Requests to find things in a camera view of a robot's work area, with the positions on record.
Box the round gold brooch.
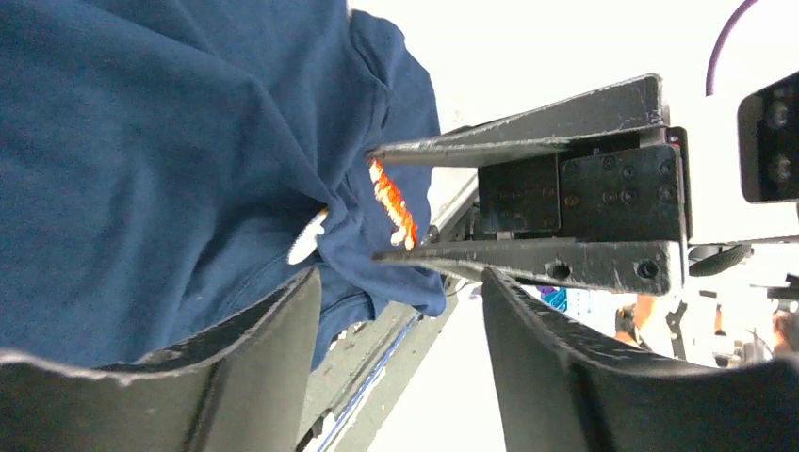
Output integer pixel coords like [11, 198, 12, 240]
[286, 208, 329, 266]

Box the navy blue t-shirt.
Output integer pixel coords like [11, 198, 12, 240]
[1, 1, 446, 367]

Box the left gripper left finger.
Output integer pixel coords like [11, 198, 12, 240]
[1, 268, 321, 451]

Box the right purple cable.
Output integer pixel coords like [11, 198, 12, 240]
[705, 0, 759, 98]

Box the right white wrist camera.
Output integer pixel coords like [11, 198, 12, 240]
[668, 77, 798, 245]

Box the person in background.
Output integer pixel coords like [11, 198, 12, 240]
[614, 295, 658, 351]

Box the blue plastic basket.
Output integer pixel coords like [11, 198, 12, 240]
[539, 286, 568, 313]

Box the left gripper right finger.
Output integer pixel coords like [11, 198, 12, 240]
[482, 268, 798, 451]

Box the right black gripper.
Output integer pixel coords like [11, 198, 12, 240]
[367, 73, 688, 296]

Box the orange flower brooch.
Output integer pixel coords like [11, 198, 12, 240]
[368, 159, 418, 250]

